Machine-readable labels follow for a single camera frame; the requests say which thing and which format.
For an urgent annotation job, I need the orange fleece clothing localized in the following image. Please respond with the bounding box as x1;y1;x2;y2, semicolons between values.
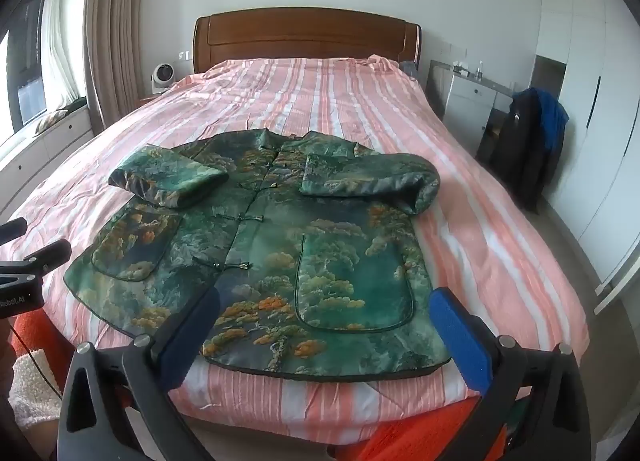
10;310;506;461

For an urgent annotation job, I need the white wardrobe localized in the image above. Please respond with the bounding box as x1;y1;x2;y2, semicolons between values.
529;0;640;294

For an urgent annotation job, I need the white window seat cabinet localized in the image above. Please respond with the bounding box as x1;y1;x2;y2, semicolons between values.
0;95;97;222

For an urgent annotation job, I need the green patterned padded jacket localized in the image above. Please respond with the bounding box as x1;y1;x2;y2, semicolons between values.
63;128;452;383

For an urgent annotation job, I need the white round fan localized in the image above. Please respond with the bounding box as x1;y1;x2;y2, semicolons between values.
149;62;175;95

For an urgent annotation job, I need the black jacket on chair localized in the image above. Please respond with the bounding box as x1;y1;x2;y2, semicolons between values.
487;88;566;214

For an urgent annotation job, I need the black cable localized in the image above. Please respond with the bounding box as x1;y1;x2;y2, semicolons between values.
7;321;63;398

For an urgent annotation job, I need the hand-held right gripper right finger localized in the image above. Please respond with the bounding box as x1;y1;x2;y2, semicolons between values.
429;286;593;461

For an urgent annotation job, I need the blue cloth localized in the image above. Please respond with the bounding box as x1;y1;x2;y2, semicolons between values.
536;88;570;156

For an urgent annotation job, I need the beige curtain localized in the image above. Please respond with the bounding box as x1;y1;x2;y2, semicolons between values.
82;0;151;134

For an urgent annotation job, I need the white sheer curtain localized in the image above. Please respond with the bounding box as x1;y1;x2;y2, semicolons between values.
40;0;87;112

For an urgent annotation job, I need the white dressing table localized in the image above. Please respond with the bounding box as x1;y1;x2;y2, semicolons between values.
442;71;517;154

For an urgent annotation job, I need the person's left forearm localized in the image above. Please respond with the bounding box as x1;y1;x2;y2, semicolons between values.
0;313;67;459

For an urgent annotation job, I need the pink striped bed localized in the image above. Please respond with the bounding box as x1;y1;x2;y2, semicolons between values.
0;55;590;434

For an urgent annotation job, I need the patterned cushion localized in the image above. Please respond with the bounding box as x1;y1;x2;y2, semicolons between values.
34;108;69;134

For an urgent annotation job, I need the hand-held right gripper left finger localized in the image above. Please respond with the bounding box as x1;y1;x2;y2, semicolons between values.
56;285;223;461

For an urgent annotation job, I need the wooden bed headboard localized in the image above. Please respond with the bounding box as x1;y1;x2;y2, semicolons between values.
193;7;422;74

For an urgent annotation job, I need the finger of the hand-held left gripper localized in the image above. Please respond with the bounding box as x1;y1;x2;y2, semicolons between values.
0;218;29;243
21;239;73;276

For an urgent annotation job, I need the grey leaning panel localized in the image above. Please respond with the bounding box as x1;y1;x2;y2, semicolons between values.
425;60;454;120

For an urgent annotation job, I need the window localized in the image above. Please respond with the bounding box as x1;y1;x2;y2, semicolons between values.
0;0;48;134

